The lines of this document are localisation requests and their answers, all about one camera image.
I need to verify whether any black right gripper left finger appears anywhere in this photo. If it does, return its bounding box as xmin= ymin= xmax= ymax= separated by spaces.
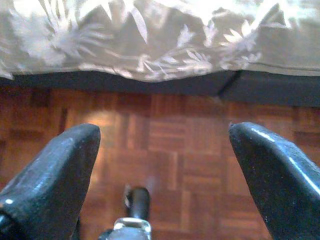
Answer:
xmin=0 ymin=123 xmax=101 ymax=240

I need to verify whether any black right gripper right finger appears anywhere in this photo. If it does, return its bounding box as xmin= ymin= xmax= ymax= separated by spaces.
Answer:
xmin=228 ymin=121 xmax=320 ymax=240

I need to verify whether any beige leaf-print bed sheet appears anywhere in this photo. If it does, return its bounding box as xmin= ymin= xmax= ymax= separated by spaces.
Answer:
xmin=0 ymin=0 xmax=320 ymax=82

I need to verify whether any black bed frame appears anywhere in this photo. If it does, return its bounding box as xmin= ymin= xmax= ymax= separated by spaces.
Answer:
xmin=0 ymin=69 xmax=320 ymax=108

